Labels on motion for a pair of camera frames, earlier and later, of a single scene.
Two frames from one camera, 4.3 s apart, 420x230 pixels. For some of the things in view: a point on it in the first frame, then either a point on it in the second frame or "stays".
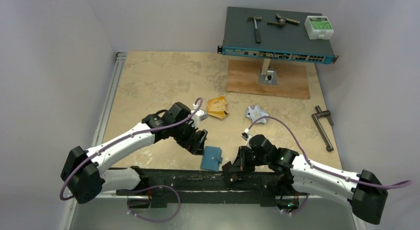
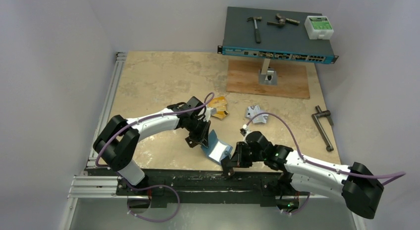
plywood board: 243,76 stays
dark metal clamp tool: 282,21 stays
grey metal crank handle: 329,146 stays
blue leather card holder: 212,156 -> 217,149
